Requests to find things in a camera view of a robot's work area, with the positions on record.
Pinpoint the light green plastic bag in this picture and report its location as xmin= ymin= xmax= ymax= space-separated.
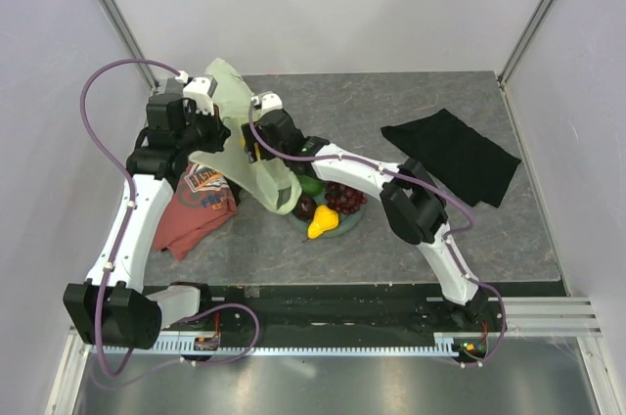
xmin=189 ymin=58 xmax=302 ymax=215

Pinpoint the left aluminium frame post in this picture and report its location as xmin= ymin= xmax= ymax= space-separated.
xmin=67 ymin=0 xmax=162 ymax=93

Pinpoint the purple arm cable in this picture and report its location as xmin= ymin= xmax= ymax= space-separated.
xmin=247 ymin=104 xmax=510 ymax=370
xmin=79 ymin=57 xmax=265 ymax=392

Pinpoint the green avocado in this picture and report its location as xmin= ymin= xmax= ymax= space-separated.
xmin=297 ymin=175 xmax=325 ymax=197

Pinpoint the grey green plate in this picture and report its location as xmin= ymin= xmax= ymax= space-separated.
xmin=285 ymin=204 xmax=368 ymax=239

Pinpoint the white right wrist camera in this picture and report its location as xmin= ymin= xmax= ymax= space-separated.
xmin=251 ymin=91 xmax=283 ymax=116

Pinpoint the red printed t-shirt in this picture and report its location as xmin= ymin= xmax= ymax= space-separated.
xmin=152 ymin=162 xmax=240 ymax=260

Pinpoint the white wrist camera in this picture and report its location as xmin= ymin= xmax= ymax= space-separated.
xmin=251 ymin=91 xmax=283 ymax=116
xmin=175 ymin=71 xmax=218 ymax=115

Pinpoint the grey slotted cable duct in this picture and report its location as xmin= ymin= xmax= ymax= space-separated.
xmin=92 ymin=331 xmax=490 ymax=357

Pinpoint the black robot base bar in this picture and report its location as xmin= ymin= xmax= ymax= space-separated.
xmin=200 ymin=284 xmax=502 ymax=336

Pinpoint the aluminium corner frame rail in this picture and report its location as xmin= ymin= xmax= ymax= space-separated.
xmin=497 ymin=0 xmax=590 ymax=88

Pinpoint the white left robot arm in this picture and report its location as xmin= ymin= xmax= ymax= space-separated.
xmin=63 ymin=93 xmax=231 ymax=349

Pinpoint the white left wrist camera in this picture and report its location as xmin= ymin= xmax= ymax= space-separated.
xmin=175 ymin=71 xmax=218 ymax=115

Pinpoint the red grape bunch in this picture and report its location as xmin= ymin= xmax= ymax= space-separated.
xmin=325 ymin=182 xmax=367 ymax=215

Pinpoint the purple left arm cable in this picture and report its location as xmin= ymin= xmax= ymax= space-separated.
xmin=79 ymin=57 xmax=265 ymax=392

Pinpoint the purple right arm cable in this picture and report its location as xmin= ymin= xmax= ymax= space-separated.
xmin=247 ymin=104 xmax=510 ymax=370

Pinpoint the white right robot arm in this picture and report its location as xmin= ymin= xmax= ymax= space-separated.
xmin=247 ymin=104 xmax=498 ymax=331

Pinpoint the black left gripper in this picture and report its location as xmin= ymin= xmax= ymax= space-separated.
xmin=176 ymin=101 xmax=231 ymax=156

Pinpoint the yellow pear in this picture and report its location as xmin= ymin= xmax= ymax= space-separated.
xmin=306 ymin=205 xmax=339 ymax=240

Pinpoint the black folded cloth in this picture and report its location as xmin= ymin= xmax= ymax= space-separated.
xmin=380 ymin=109 xmax=521 ymax=208

